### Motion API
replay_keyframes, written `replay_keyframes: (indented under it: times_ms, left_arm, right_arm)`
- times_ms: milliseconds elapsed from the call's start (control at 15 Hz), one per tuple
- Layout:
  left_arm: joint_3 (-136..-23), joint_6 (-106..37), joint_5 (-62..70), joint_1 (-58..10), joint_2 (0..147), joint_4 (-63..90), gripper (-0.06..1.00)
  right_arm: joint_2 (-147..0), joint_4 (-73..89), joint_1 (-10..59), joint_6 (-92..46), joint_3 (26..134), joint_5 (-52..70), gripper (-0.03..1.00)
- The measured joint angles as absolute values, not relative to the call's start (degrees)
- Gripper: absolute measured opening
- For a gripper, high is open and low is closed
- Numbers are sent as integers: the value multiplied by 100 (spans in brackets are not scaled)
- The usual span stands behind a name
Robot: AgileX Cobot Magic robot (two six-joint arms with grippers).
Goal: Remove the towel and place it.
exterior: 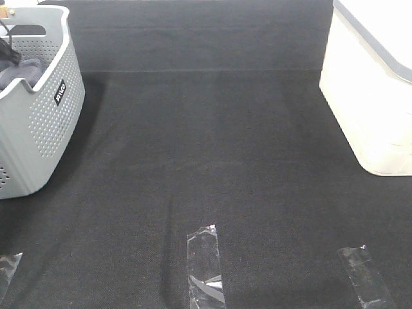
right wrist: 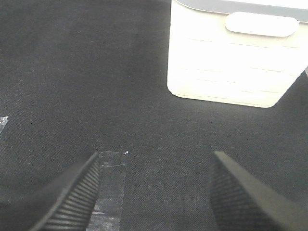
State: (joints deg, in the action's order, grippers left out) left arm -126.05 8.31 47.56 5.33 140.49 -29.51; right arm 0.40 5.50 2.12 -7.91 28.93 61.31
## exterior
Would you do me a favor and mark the right clear tape strip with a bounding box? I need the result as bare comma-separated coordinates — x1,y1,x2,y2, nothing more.
337,245,397,309

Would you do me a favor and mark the clear tape strip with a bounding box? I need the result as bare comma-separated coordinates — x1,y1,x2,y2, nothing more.
186,225,227,308
0,252,23,294
337,245,397,309

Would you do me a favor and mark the grey perforated laundry basket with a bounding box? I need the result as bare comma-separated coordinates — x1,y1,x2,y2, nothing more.
1,5,85,200

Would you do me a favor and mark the left clear tape strip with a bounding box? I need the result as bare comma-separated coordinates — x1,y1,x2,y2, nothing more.
0,252,23,294

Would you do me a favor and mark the white storage bin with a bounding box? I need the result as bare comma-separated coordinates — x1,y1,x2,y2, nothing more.
319,1,411,176

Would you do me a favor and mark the middle clear tape strip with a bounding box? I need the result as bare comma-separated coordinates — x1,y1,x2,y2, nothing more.
186,225,227,308

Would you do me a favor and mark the grey microfibre towel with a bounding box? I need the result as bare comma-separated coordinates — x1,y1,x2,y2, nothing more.
1,59,43,91

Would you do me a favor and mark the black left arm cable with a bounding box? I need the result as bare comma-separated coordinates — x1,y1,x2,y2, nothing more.
0,19,23,68

